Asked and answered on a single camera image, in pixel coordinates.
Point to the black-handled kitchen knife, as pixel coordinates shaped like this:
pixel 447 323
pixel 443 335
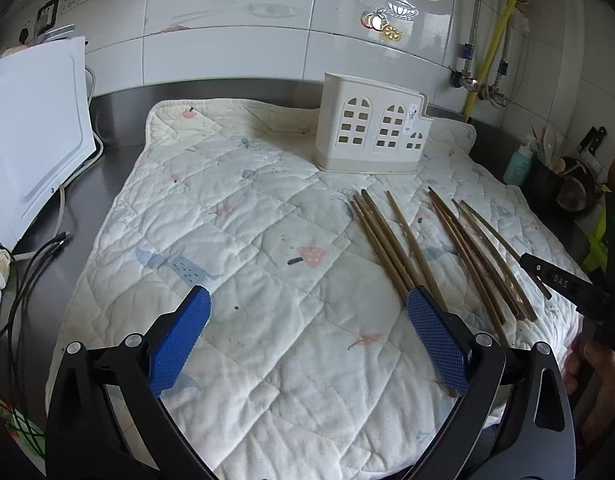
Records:
pixel 592 140

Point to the white microwave oven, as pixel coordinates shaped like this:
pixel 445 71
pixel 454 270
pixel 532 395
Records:
pixel 45 129

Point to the teal soap bottle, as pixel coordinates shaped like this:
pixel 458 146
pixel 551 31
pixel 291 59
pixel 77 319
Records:
pixel 519 166

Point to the person's right hand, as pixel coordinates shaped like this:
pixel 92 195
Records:
pixel 602 360

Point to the black utensil container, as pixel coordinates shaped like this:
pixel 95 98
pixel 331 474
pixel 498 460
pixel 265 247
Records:
pixel 570 193

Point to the green plastic rack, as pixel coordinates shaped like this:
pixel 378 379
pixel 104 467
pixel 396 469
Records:
pixel 597 256

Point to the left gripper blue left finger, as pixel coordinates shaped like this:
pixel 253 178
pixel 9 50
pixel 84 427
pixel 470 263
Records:
pixel 173 336

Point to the white quilted patterned mat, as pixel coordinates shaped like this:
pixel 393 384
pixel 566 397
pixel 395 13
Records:
pixel 308 367

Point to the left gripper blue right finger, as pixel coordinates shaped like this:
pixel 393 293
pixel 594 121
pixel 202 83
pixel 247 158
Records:
pixel 448 357

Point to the wall power socket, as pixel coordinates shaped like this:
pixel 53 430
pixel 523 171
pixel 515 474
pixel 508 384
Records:
pixel 46 18

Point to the white house-shaped utensil holder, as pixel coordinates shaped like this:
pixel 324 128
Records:
pixel 369 127

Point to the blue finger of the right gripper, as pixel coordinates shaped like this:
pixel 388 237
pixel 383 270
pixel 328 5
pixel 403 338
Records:
pixel 561 281

